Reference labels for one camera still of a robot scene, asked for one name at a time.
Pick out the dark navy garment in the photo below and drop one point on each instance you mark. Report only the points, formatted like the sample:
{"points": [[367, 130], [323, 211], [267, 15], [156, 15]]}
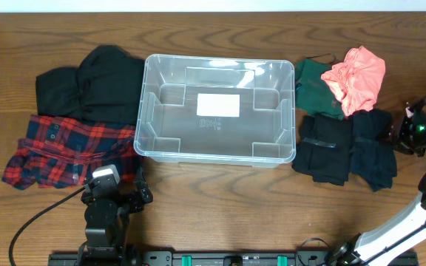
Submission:
{"points": [[371, 158]]}

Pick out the clear plastic storage bin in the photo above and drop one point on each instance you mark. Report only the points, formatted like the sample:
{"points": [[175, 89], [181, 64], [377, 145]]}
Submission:
{"points": [[168, 128]]}

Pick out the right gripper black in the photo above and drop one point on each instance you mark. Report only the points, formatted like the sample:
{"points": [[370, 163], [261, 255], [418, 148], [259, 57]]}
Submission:
{"points": [[401, 140]]}

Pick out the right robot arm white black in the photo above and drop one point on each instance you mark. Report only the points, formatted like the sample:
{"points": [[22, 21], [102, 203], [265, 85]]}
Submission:
{"points": [[405, 230]]}

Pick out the dark green garment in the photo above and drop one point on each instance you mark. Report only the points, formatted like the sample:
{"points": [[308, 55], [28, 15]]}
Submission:
{"points": [[312, 94]]}

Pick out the black folded hoodie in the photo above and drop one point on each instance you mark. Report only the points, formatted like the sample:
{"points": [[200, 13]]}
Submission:
{"points": [[105, 87]]}

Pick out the black mounting rail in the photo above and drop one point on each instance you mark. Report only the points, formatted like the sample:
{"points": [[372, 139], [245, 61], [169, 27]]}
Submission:
{"points": [[166, 258]]}

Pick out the black garment with tape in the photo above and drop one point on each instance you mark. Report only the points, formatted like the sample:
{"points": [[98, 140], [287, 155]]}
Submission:
{"points": [[324, 150]]}

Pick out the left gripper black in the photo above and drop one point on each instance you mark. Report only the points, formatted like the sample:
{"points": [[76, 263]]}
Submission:
{"points": [[123, 197]]}

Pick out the coral pink garment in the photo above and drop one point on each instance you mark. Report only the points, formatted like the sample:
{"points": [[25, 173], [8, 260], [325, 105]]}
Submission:
{"points": [[356, 82]]}

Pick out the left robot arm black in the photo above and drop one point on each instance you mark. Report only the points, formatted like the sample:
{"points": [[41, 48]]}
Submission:
{"points": [[107, 216]]}

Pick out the red plaid flannel shirt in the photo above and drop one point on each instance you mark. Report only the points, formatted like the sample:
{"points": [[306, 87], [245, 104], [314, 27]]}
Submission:
{"points": [[61, 152]]}

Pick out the white label in bin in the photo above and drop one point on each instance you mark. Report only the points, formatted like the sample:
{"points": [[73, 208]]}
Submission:
{"points": [[218, 105]]}

